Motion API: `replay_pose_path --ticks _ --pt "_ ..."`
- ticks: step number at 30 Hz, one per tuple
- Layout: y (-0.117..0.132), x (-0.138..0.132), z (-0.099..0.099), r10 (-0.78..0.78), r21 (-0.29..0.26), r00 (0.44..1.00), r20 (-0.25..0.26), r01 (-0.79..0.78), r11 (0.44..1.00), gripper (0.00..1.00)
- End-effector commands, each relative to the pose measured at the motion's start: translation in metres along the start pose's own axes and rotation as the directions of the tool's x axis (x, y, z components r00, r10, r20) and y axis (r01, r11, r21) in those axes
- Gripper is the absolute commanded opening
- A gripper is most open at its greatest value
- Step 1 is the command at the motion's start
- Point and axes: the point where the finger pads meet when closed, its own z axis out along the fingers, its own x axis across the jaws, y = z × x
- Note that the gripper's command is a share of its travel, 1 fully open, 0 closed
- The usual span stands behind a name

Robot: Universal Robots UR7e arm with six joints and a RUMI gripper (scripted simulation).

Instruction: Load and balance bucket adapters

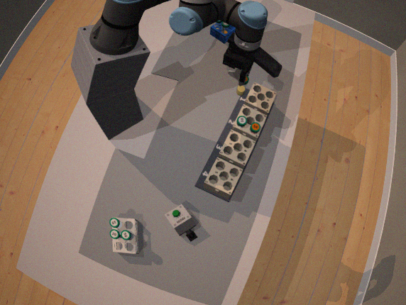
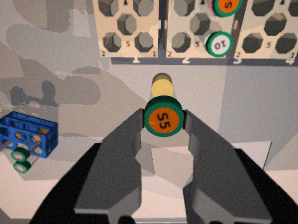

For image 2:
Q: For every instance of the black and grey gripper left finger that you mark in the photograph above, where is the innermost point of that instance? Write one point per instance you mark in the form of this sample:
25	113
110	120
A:
104	184

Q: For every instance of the blue tube rack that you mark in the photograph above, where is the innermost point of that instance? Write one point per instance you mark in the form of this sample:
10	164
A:
49	140

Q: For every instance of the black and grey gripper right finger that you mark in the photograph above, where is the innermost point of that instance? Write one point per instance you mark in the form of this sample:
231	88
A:
228	186

